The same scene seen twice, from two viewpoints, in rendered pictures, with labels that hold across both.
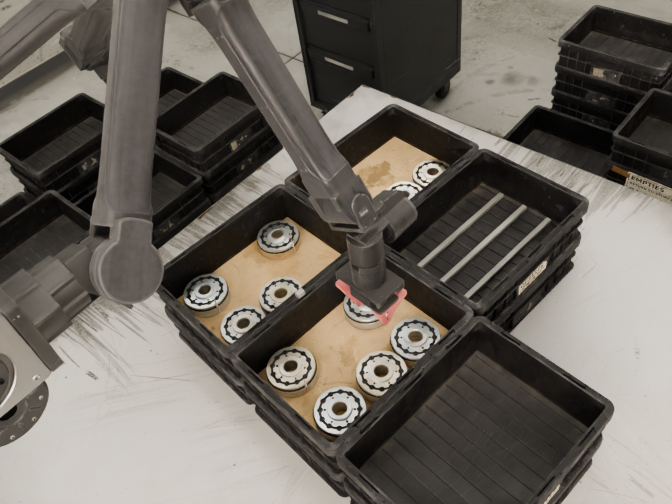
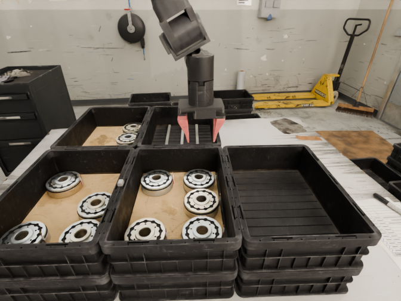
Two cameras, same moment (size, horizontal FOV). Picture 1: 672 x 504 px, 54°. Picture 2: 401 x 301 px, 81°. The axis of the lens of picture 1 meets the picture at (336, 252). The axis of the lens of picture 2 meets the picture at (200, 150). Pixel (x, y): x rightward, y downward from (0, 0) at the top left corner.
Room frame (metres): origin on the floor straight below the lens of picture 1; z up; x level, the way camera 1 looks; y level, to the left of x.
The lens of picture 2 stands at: (0.40, 0.38, 1.34)
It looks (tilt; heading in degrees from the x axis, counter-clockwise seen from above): 31 degrees down; 304
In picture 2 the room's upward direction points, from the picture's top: straight up
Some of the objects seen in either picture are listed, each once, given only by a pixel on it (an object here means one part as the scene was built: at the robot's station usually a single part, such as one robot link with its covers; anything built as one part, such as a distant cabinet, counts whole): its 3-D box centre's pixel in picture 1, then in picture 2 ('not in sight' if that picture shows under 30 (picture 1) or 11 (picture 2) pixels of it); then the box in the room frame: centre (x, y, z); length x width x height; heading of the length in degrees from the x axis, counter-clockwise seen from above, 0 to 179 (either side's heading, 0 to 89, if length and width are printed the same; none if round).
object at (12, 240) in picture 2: (204, 290); (21, 236); (0.98, 0.31, 0.86); 0.05 x 0.05 x 0.01
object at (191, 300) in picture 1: (205, 291); (22, 237); (0.98, 0.31, 0.86); 0.10 x 0.10 x 0.01
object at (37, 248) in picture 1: (54, 286); not in sight; (1.54, 0.96, 0.37); 0.40 x 0.30 x 0.45; 131
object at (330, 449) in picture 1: (352, 337); (176, 186); (0.74, 0.00, 0.92); 0.40 x 0.30 x 0.02; 126
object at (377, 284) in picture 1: (368, 269); (200, 95); (0.69, -0.05, 1.17); 0.10 x 0.07 x 0.07; 36
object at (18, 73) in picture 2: not in sight; (18, 72); (2.78, -0.44, 0.88); 0.29 x 0.22 x 0.03; 131
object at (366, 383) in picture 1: (381, 372); (201, 200); (0.69, -0.05, 0.86); 0.10 x 0.10 x 0.01
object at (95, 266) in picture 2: (262, 276); (71, 202); (0.98, 0.18, 0.87); 0.40 x 0.30 x 0.11; 126
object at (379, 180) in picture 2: not in sight; (370, 187); (0.13, -1.36, 0.26); 0.40 x 0.30 x 0.23; 131
